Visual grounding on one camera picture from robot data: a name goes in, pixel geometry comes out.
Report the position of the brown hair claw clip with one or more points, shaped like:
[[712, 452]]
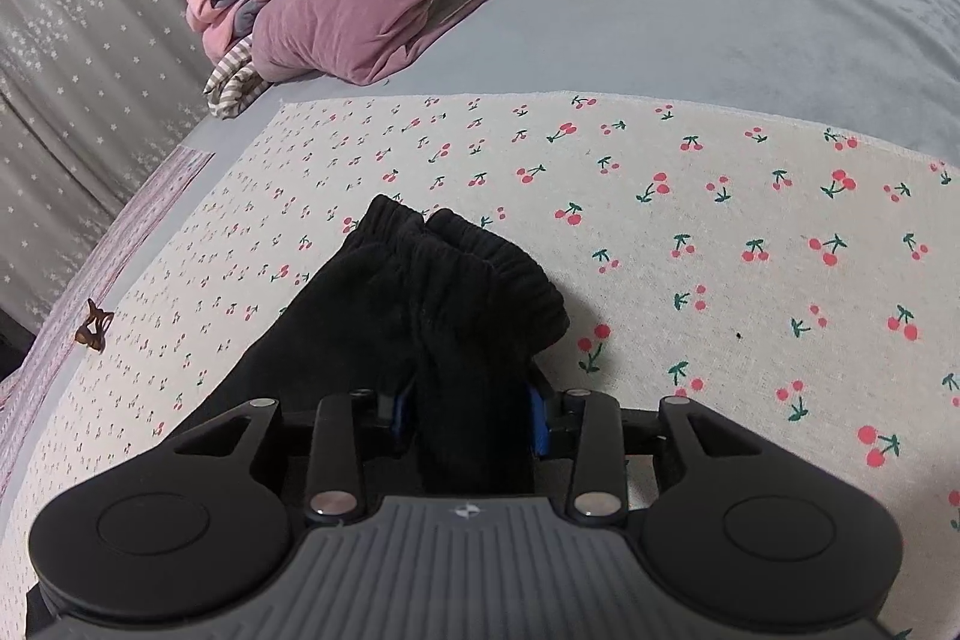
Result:
[[94, 329]]

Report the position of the black pants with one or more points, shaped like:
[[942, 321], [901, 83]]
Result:
[[420, 310]]

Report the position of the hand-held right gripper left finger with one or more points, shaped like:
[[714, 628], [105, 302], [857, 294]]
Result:
[[403, 415]]

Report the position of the cherry print bed sheet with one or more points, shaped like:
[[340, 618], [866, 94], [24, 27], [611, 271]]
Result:
[[675, 310]]

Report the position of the pink striped blanket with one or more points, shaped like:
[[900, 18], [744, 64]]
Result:
[[112, 235]]

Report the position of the grey bed sheet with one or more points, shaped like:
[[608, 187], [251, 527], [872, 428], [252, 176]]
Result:
[[675, 25]]

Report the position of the grey star print curtain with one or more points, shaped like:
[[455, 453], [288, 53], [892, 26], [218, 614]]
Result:
[[75, 48]]

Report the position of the pink fleece garment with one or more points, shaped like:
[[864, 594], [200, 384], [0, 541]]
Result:
[[202, 3]]

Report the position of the striped folded cloth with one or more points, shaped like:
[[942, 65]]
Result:
[[232, 81]]

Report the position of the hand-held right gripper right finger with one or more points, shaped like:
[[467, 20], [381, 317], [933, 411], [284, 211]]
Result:
[[535, 419]]

